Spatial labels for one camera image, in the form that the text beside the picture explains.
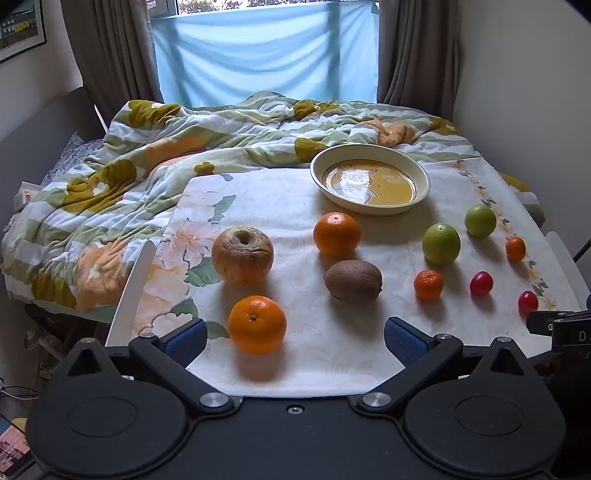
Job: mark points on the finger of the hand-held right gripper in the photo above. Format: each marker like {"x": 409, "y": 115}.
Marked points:
{"x": 540, "y": 323}

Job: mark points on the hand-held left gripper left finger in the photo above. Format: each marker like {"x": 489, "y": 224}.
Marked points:
{"x": 187, "y": 340}

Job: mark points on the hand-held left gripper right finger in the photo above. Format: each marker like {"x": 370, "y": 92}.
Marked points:
{"x": 402, "y": 342}

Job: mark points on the small tangerine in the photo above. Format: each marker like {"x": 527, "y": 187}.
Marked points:
{"x": 428, "y": 285}
{"x": 515, "y": 248}

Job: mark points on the red cherry tomato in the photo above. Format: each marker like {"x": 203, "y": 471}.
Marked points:
{"x": 481, "y": 283}
{"x": 527, "y": 302}

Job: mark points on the large orange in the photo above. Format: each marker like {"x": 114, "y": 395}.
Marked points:
{"x": 257, "y": 324}
{"x": 337, "y": 233}

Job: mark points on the brown kiwi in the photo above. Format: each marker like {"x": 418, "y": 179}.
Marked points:
{"x": 353, "y": 281}

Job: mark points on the wrinkled brown apple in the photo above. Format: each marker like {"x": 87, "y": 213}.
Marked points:
{"x": 242, "y": 255}

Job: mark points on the large green round fruit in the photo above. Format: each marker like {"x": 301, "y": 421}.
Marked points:
{"x": 441, "y": 243}

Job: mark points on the cream and yellow bowl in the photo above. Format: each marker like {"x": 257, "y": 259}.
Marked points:
{"x": 369, "y": 184}

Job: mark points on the small green round fruit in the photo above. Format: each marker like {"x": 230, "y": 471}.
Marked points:
{"x": 480, "y": 220}

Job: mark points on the green striped floral blanket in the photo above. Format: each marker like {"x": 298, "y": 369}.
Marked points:
{"x": 138, "y": 194}

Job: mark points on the white floral tablecloth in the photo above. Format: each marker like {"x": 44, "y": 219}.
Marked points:
{"x": 295, "y": 203}

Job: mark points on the phone with lit screen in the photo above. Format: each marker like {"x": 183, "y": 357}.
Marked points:
{"x": 13, "y": 445}

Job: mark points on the small white box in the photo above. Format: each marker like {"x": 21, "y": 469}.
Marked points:
{"x": 25, "y": 196}

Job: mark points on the dotted bedsheet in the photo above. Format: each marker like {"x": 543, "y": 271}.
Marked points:
{"x": 74, "y": 154}

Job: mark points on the grey headboard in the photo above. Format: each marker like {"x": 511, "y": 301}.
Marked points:
{"x": 41, "y": 138}

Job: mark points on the brown curtain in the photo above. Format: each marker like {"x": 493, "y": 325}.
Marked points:
{"x": 115, "y": 50}
{"x": 418, "y": 50}

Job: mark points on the light blue window cloth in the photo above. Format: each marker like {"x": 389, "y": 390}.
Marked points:
{"x": 263, "y": 55}

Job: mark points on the window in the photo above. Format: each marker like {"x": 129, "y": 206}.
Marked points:
{"x": 207, "y": 5}

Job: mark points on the white frame bar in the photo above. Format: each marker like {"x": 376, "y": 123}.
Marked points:
{"x": 131, "y": 295}

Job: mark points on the framed wall picture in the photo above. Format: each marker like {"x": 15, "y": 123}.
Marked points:
{"x": 21, "y": 27}

